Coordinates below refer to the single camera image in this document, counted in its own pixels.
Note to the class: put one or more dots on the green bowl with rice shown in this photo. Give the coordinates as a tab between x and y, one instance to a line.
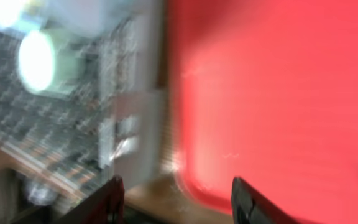
47	63

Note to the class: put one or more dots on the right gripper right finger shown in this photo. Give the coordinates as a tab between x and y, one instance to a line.
251	207

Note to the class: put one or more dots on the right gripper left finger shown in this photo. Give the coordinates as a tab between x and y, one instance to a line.
104	206

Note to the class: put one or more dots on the grey plastic dishwasher rack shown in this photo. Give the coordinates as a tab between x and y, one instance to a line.
111	124

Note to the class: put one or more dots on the red plastic serving tray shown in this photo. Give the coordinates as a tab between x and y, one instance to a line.
267	90

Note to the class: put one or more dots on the small green saucer bowl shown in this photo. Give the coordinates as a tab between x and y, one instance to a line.
85	18

